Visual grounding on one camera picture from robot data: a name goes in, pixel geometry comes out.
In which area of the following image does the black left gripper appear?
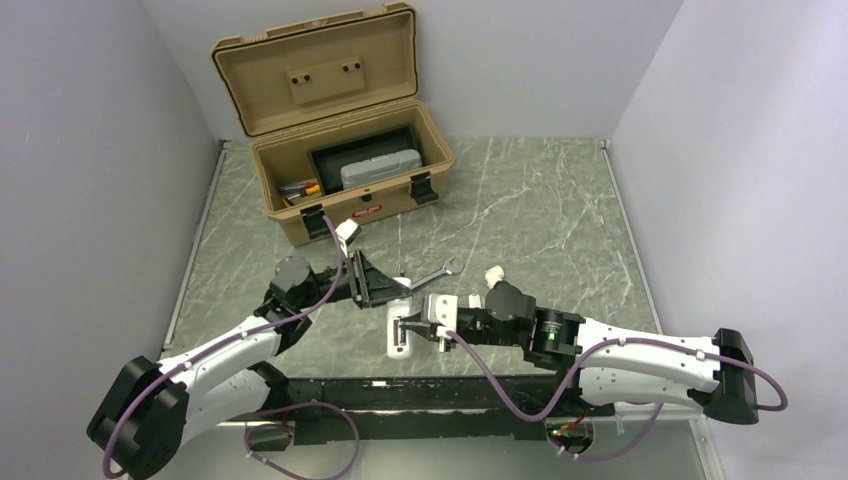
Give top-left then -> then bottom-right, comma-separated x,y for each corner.
296,248 -> 412,310

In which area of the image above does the white remote control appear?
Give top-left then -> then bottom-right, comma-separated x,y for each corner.
386,297 -> 413,360

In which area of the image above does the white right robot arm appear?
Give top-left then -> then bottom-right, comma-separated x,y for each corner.
395,280 -> 763,425

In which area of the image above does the white pipe elbow fitting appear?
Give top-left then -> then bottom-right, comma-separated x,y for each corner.
484,265 -> 505,289

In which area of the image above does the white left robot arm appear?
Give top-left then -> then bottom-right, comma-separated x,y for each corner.
86,251 -> 414,479

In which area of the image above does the silver combination wrench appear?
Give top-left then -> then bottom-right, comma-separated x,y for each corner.
410,257 -> 464,292

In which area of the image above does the grey plastic bit case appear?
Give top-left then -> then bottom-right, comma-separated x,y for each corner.
340,149 -> 422,189

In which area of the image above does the black tray in toolbox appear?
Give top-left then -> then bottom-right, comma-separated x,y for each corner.
307,124 -> 419,195

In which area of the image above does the tan plastic toolbox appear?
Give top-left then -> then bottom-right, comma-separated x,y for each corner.
210,2 -> 455,246

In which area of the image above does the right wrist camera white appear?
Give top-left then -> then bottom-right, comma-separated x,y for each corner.
421,293 -> 482,353

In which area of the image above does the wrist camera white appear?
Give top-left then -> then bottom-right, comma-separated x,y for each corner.
335,218 -> 361,249
421,293 -> 482,353

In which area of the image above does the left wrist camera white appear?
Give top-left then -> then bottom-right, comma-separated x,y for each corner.
335,218 -> 361,249

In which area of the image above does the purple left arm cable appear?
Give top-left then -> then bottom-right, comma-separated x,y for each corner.
101,213 -> 349,480

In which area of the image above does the orange handled tool in toolbox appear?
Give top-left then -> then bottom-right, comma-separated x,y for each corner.
277,181 -> 322,207

